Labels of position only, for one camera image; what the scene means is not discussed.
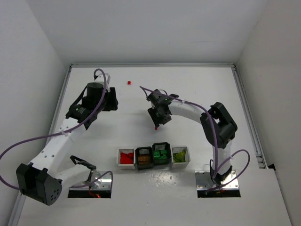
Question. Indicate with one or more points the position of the white bin far right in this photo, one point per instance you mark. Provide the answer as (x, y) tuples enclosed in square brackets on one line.
[(176, 149)]

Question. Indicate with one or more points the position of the orange brown lego brick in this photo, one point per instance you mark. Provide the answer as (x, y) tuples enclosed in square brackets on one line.
[(144, 159)]

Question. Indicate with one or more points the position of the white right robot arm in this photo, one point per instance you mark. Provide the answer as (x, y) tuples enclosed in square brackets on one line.
[(218, 126)]

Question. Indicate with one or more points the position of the black bin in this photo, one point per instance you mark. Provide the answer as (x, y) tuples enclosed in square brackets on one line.
[(162, 146), (143, 151)]

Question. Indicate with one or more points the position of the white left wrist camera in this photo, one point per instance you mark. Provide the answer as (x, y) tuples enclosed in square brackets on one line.
[(108, 78)]

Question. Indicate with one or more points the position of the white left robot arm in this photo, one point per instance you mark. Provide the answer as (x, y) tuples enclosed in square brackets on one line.
[(40, 179)]

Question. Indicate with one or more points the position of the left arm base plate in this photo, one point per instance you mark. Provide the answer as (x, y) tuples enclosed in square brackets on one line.
[(100, 180)]

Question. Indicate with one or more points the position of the white bin far left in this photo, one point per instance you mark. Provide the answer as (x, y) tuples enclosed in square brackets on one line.
[(131, 154)]

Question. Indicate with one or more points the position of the lime square lego brick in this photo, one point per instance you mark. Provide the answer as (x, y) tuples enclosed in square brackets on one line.
[(179, 157)]

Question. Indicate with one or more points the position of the green upside-down lego brick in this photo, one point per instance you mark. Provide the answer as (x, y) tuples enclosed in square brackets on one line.
[(156, 154)]

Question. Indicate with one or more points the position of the red rectangular lego brick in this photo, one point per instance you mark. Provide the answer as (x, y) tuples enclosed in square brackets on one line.
[(124, 157)]

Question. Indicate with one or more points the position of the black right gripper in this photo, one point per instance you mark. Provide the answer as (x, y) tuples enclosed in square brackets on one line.
[(154, 115)]

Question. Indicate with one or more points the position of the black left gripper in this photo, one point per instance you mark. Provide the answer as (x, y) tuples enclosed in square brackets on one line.
[(112, 100)]

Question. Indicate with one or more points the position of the red round lego piece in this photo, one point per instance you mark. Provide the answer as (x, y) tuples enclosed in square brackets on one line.
[(130, 161)]

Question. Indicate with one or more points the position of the white bin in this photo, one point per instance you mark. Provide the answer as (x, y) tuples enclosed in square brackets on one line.
[(176, 149), (131, 154)]

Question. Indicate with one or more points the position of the black bin right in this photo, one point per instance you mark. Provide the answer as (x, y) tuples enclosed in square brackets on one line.
[(162, 146)]

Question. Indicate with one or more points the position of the black bin left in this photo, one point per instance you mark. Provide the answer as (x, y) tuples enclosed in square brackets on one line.
[(143, 151)]

